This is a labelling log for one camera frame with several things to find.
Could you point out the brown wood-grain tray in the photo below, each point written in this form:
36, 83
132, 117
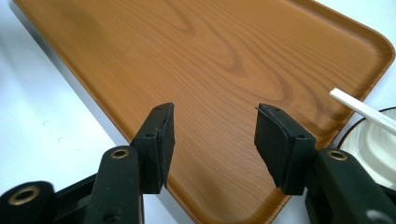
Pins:
218, 62

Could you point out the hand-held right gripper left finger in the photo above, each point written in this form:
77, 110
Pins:
154, 149

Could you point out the white bowl with dark rim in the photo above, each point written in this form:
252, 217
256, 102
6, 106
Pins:
373, 149

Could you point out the white chopstick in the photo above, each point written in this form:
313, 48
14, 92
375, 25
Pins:
364, 109

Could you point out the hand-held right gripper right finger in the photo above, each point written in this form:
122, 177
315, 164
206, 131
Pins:
286, 149

